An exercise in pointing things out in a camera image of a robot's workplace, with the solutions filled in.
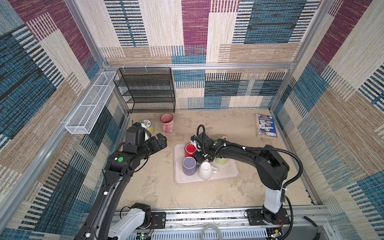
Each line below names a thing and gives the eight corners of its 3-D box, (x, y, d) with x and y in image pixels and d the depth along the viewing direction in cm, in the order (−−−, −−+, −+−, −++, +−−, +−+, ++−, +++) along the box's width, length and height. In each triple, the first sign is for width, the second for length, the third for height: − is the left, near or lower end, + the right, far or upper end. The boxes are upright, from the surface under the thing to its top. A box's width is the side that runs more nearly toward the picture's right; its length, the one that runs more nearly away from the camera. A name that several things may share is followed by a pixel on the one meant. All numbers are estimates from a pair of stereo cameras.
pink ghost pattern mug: (161, 137, 106) (158, 127, 97) (163, 123, 114) (160, 113, 105) (173, 137, 106) (171, 127, 97) (174, 123, 114) (173, 113, 105)
